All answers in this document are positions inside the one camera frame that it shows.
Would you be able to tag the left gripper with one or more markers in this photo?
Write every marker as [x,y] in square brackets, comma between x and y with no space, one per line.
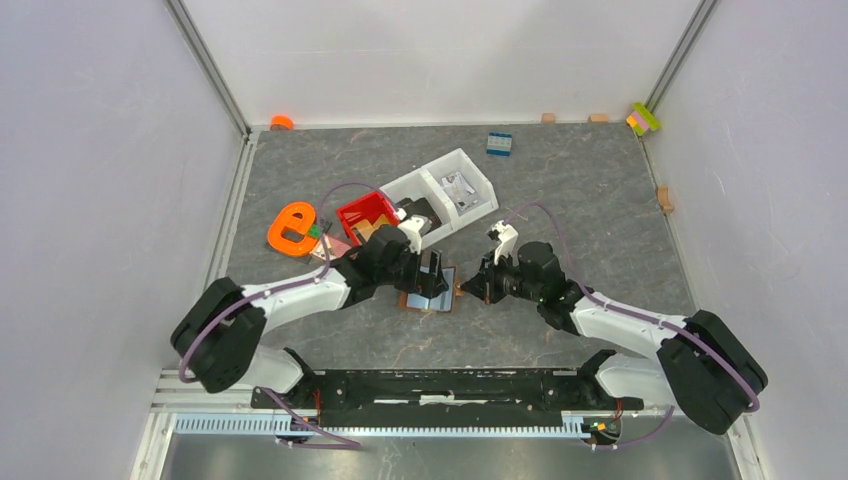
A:
[431,283]

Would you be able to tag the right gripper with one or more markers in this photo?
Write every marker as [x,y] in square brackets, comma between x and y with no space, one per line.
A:
[485,282]

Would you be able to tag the red plastic bin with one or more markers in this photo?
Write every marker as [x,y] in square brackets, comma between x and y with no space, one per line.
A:
[370,206]

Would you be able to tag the white divided plastic bin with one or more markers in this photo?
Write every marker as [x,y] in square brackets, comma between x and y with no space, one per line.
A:
[425,182]

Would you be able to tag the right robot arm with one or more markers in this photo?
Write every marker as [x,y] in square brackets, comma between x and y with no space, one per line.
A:
[695,364]

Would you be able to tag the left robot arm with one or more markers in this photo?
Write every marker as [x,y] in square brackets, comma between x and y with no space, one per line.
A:
[218,341]

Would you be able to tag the gold card in red bin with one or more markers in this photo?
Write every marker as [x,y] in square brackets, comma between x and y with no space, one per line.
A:
[363,229]

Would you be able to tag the black wallet in bin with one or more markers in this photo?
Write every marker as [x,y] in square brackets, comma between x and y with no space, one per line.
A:
[421,207]

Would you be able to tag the pink wooden puzzle tile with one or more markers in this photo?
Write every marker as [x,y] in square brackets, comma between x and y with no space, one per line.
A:
[329,247]

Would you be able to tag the blue toy brick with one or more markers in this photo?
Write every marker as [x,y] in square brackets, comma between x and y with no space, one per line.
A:
[499,144]

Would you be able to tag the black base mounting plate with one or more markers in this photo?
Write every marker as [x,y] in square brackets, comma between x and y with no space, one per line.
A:
[524,397]

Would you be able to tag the orange letter e toy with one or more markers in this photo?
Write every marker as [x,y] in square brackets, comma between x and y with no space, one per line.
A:
[288,234]

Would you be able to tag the wooden arch block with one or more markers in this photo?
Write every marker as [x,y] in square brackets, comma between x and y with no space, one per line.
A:
[663,195]

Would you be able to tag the orange tape roll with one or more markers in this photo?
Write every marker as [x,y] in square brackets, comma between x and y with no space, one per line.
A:
[281,122]

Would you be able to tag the multicolour toy brick stack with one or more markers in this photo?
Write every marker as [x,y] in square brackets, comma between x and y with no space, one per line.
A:
[641,120]

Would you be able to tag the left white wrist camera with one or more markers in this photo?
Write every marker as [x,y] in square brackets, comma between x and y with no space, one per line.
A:
[414,226]

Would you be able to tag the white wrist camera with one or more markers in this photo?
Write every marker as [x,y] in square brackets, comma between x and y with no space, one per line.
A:
[505,236]
[414,226]

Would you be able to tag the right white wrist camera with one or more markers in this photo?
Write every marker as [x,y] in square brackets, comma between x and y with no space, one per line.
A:
[505,236]

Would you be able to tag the aluminium frame rail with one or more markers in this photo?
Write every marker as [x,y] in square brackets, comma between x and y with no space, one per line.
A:
[179,408]

